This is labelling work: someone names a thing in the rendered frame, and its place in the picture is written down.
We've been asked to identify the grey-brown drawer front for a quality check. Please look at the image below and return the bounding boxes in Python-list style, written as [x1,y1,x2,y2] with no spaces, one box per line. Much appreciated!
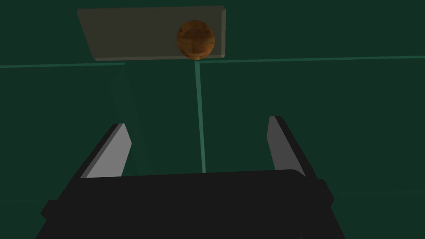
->
[76,5,227,62]

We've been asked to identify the round wooden knob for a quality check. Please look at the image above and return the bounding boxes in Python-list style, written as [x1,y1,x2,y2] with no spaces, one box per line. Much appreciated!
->
[176,20,216,61]

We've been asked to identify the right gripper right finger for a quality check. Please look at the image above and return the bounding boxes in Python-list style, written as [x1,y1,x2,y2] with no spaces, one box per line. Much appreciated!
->
[266,116,318,180]

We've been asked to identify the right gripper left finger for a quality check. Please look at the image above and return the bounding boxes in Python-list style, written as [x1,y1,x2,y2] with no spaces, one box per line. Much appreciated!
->
[75,122,132,179]

